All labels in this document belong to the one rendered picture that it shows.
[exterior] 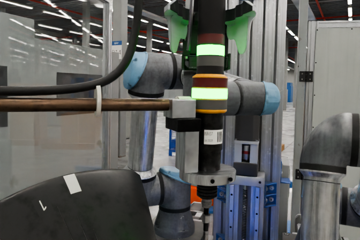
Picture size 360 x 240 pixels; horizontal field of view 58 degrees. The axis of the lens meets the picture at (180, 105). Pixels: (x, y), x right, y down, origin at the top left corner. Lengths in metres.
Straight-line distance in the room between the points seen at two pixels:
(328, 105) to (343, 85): 0.15
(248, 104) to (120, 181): 0.32
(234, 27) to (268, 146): 0.87
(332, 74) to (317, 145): 1.51
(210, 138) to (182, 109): 0.05
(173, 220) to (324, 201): 0.60
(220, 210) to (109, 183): 0.88
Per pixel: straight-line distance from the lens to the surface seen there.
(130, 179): 0.55
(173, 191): 1.17
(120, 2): 7.44
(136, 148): 1.08
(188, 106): 0.37
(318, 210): 0.77
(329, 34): 2.27
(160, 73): 1.00
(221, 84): 0.39
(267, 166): 1.30
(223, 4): 0.41
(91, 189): 0.52
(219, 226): 1.39
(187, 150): 0.38
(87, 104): 0.35
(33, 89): 0.35
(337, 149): 0.76
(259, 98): 0.71
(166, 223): 1.22
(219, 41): 0.39
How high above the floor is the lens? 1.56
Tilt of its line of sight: 3 degrees down
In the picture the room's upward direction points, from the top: 1 degrees clockwise
